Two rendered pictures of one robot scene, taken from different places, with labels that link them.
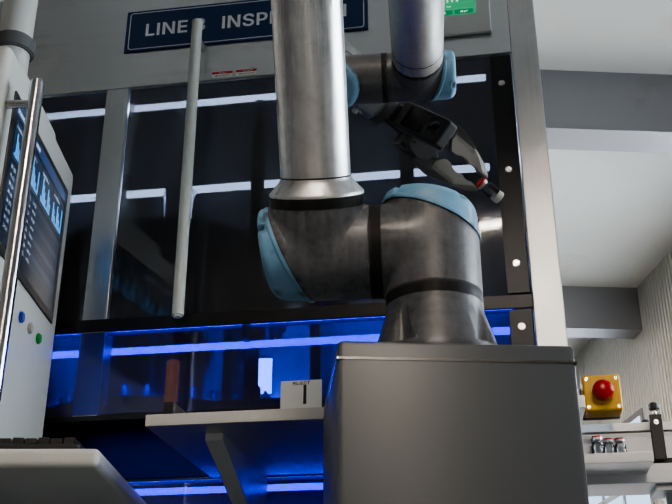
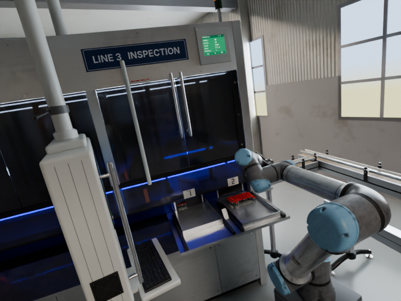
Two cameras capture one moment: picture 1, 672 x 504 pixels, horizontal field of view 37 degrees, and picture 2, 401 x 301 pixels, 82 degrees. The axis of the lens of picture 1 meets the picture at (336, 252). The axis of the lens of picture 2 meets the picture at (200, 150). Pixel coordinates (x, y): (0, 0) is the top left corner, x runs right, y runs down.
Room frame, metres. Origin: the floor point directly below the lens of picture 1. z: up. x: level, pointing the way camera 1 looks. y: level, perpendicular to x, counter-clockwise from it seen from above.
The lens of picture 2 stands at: (0.55, 0.57, 1.70)
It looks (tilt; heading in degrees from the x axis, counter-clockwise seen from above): 14 degrees down; 336
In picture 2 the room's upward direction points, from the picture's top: 9 degrees counter-clockwise
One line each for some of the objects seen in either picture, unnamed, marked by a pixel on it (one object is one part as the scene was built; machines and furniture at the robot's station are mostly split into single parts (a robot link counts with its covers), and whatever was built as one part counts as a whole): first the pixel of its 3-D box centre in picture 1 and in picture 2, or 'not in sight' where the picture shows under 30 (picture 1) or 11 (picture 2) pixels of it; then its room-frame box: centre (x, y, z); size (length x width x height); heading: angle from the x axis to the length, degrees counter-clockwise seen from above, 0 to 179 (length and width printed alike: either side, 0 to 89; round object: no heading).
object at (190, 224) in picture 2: not in sight; (195, 214); (1.89, 0.09, 0.90); 0.34 x 0.26 x 0.04; 171
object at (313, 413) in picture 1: (376, 446); (222, 215); (1.80, -0.07, 0.87); 0.70 x 0.48 x 0.02; 81
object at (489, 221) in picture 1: (420, 176); (212, 118); (1.96, -0.19, 1.50); 0.43 x 0.01 x 0.59; 81
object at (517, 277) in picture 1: (512, 212); (240, 128); (1.92, -0.37, 1.40); 0.05 x 0.01 x 0.80; 81
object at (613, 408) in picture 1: (600, 397); not in sight; (1.92, -0.52, 0.99); 0.08 x 0.07 x 0.07; 171
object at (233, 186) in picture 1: (219, 191); (147, 131); (2.03, 0.26, 1.50); 0.47 x 0.01 x 0.59; 81
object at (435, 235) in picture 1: (425, 246); (312, 260); (1.13, -0.11, 0.96); 0.13 x 0.12 x 0.14; 85
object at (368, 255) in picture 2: not in sight; (350, 258); (1.63, -1.18, 0.07); 0.50 x 0.08 x 0.14; 81
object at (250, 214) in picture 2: not in sight; (248, 208); (1.73, -0.23, 0.90); 0.34 x 0.26 x 0.04; 170
